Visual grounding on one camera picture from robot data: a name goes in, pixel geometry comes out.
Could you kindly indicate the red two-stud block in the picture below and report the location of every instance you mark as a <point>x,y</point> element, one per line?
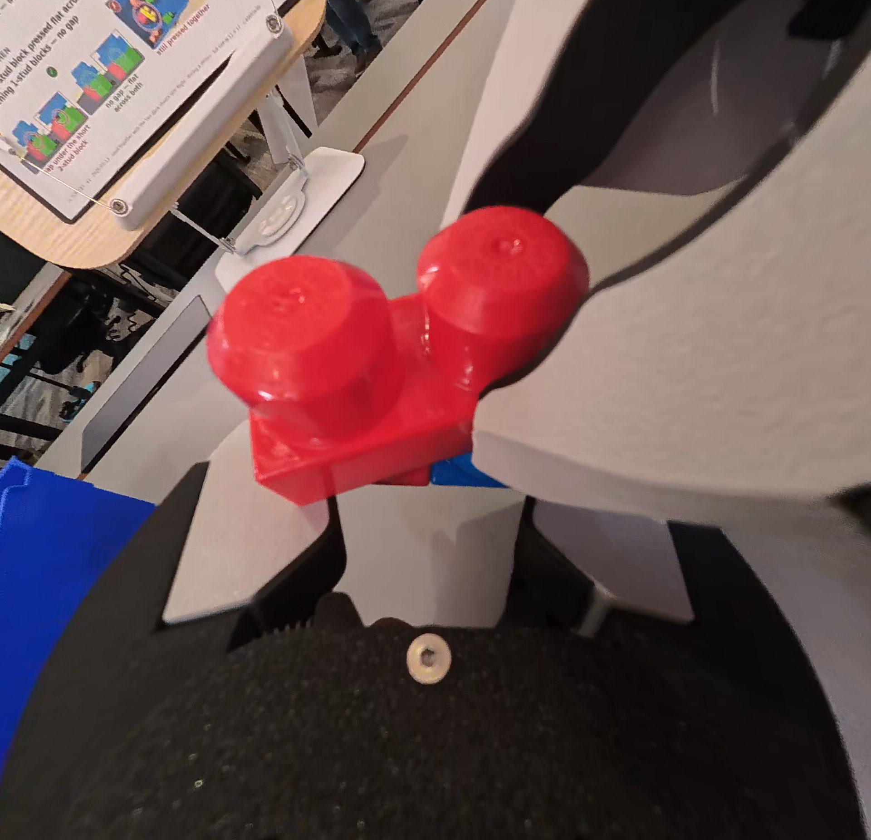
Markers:
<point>354,391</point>

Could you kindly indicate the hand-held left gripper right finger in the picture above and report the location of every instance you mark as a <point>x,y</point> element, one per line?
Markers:
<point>626,561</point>

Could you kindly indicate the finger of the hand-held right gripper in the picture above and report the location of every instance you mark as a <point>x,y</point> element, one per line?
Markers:
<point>680,350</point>
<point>503,91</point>

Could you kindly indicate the blue plastic bin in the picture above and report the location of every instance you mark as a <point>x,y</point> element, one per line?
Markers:
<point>61,581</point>

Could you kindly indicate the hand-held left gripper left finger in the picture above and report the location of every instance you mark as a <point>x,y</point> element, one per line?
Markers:
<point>252,547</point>

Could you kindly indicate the printed instruction sheet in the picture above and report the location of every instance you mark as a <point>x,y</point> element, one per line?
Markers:
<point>102,71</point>

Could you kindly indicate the red single-stud block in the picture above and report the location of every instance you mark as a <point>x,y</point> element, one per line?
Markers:
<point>408,476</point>

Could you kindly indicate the blue single-stud block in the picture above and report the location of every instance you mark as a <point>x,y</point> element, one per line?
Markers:
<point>463,472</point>

